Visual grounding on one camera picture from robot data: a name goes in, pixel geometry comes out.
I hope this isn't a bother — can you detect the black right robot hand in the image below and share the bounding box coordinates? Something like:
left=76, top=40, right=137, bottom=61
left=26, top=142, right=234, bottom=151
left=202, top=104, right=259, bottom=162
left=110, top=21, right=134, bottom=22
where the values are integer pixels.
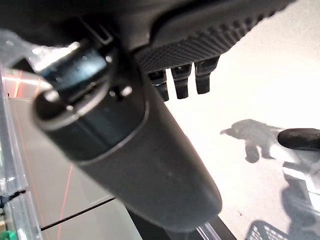
left=0, top=0, right=301, bottom=233

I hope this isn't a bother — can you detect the blue plastic shopping basket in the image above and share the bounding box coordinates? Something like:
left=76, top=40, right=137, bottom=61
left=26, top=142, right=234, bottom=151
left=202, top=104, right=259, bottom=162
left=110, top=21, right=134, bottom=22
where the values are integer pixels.
left=246, top=219, right=290, bottom=240

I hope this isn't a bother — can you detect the silver right robot leg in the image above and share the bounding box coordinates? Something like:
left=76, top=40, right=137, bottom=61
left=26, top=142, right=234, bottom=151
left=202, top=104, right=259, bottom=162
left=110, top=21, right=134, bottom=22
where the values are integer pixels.
left=277, top=127, right=320, bottom=151

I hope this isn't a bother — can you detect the green Sprite bottle yellow cap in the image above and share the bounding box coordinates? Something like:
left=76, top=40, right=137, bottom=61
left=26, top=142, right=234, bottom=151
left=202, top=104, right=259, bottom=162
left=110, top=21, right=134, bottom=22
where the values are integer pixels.
left=0, top=229, right=16, bottom=240

